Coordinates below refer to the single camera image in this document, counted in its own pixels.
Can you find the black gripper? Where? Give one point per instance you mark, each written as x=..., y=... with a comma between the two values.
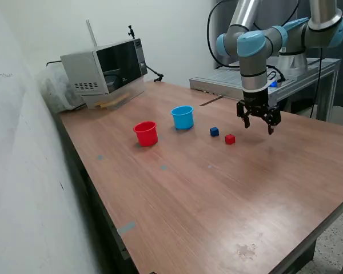
x=255, y=101

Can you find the aluminium robot base platform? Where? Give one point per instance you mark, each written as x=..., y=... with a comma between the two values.
x=217, y=84

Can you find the red cube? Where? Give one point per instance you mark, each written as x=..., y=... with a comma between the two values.
x=230, y=139

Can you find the blue cube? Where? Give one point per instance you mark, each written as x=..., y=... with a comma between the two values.
x=214, y=131

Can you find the dark tape strip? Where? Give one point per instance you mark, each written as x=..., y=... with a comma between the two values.
x=211, y=101

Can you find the blue cup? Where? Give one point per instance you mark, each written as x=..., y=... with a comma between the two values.
x=183, y=118

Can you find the red cup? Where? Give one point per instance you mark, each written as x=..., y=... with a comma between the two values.
x=145, y=135

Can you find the wooden sticks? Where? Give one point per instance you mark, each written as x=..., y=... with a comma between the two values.
x=111, y=102

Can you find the grey tape piece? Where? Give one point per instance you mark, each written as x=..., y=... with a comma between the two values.
x=126, y=227

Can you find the silver microwave oven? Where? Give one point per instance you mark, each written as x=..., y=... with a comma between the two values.
x=83, y=71

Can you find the thin white rod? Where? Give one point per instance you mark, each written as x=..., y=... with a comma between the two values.
x=91, y=32

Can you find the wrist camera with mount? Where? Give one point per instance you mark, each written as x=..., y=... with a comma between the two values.
x=274, y=81

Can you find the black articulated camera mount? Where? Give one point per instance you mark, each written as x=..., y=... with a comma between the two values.
x=157, y=76

